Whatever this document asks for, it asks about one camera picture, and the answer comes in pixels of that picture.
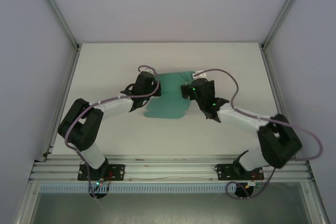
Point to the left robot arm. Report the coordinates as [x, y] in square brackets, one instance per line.
[115, 107]

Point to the aluminium mounting rail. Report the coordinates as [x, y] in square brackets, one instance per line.
[168, 171]

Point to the grey metal sheet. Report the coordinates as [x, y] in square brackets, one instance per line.
[168, 208]

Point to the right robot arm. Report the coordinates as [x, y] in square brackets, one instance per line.
[236, 117]

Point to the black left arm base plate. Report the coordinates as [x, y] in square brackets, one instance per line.
[118, 171]

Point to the aluminium frame post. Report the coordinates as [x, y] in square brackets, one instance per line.
[58, 11]
[286, 11]

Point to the aluminium table side rail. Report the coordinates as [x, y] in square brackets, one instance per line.
[61, 103]
[279, 103]

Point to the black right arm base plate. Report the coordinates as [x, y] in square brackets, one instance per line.
[223, 172]

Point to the green cloth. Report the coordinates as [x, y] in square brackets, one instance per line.
[168, 103]

